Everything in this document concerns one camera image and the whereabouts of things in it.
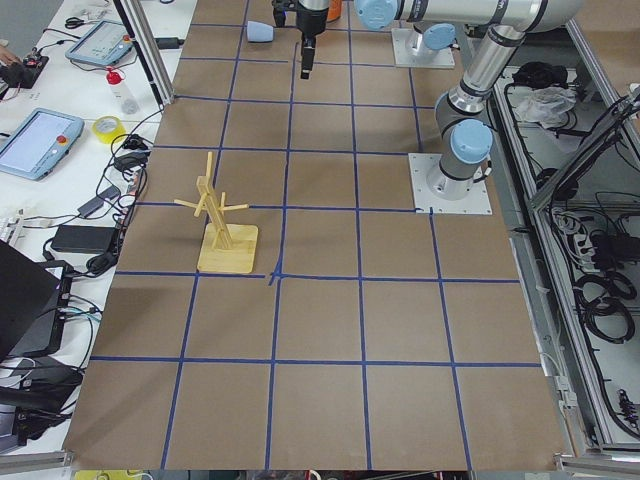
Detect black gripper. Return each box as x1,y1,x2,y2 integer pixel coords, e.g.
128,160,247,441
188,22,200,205
272,0,330,80

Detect light blue paper cup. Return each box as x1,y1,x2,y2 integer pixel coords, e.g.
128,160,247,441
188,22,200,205
246,20,274,43

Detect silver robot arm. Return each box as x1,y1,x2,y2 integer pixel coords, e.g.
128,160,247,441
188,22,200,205
407,22,456,68
355,0,583,201

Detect wooden cup rack stand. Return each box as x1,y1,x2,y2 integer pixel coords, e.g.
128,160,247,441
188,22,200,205
174,152,259,274

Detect person hand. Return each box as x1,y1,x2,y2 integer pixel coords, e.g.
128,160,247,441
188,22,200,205
0,44,22,66

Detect orange metal can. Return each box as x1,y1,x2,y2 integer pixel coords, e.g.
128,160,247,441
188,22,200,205
327,0,342,22

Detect small black power adapter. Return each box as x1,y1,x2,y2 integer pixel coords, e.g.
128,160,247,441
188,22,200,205
155,37,185,50

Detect red cap squeeze bottle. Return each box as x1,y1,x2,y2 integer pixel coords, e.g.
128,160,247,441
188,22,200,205
106,67,139,115

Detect far teach pendant tablet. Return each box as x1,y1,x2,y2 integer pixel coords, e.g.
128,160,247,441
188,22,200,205
65,20,133,67

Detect teach pendant tablet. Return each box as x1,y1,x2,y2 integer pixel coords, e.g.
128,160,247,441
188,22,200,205
1,108,84,180
65,20,133,67

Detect yellow tape roll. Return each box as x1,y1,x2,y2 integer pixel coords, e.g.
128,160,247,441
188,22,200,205
92,116,126,144

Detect black scissors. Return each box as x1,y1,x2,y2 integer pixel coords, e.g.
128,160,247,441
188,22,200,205
64,16,86,29

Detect white crumpled cloth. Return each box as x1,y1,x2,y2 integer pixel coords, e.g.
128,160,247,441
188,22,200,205
514,87,577,129

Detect near teach pendant tablet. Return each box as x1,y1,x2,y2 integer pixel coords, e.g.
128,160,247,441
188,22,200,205
1,108,84,180

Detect black power adapter brick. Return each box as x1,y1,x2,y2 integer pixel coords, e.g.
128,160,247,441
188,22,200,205
51,225,116,254

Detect black laptop computer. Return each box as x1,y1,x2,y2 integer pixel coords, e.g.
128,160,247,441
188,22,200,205
1,242,72,359

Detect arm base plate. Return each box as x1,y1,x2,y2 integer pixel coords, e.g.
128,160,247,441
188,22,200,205
391,28,455,70
408,153,492,215

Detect aluminium frame post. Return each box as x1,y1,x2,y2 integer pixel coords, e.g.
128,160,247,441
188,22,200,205
113,0,174,107

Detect aluminium side frame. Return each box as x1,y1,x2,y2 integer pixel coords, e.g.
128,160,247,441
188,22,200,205
490,19,639,457

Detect coiled black cables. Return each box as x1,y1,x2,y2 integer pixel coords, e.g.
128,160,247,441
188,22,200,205
572,272,639,346

